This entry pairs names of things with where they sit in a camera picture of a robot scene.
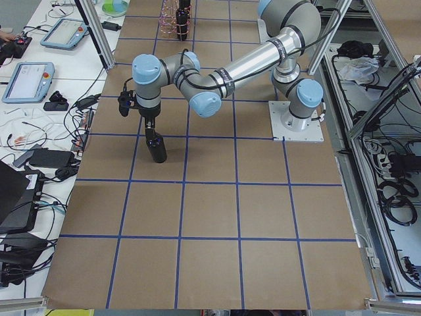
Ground copper wire wine rack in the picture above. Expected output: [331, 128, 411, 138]
[159, 1, 178, 39]

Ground black power adapter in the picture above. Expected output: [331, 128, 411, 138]
[101, 21, 122, 32]

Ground teach pendant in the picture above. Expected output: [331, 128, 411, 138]
[40, 18, 87, 50]
[1, 62, 55, 104]

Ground black power brick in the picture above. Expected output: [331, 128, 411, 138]
[29, 149, 74, 169]

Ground teach pendant far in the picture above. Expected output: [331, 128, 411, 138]
[40, 18, 87, 50]

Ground green bowl with blocks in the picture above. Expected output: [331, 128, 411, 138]
[101, 0, 128, 17]

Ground robot arm carrying bottle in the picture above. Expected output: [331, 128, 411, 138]
[132, 1, 323, 144]

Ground white base plate bottle side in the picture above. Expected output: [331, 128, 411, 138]
[268, 101, 324, 143]

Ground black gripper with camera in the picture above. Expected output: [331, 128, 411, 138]
[137, 103, 162, 140]

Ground dark bottle in rack inner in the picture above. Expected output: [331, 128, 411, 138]
[176, 0, 191, 41]

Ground black laptop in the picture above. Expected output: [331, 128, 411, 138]
[1, 162, 44, 234]

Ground teach pendant near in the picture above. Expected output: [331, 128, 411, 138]
[1, 62, 55, 104]

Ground white cloth bundle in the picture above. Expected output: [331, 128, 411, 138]
[338, 57, 379, 84]

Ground aluminium frame post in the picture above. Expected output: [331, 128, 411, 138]
[74, 0, 115, 71]

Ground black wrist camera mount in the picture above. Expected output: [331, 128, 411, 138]
[118, 90, 136, 117]

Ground dark wine bottle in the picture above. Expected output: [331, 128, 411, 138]
[145, 136, 167, 163]

